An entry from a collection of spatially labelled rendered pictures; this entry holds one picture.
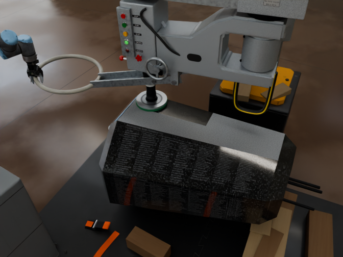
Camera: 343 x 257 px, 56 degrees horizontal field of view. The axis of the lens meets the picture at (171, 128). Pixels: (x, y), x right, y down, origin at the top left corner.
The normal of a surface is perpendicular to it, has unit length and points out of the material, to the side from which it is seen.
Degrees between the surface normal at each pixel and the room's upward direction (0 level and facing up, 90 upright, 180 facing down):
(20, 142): 0
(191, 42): 90
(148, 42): 90
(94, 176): 0
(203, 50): 90
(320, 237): 0
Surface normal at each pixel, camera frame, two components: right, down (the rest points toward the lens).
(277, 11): -0.35, 0.63
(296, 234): -0.02, -0.75
